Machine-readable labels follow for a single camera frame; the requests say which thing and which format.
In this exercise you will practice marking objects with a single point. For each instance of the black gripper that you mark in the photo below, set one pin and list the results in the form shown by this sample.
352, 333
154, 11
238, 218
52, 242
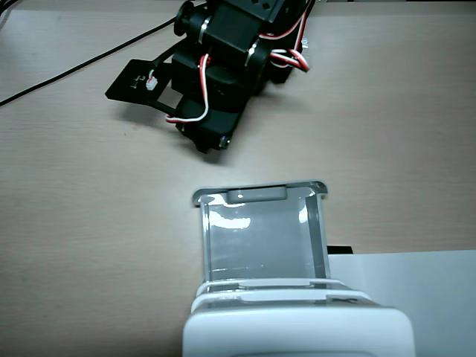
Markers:
213, 128

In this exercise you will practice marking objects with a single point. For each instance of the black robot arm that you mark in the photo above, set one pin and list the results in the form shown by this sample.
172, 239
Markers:
238, 29

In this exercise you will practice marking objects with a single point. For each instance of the small black object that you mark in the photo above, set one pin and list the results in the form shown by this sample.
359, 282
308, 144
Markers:
339, 250

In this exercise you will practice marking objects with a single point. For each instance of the black wrist camera mount plate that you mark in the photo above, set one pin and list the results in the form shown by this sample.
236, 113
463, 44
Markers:
128, 80

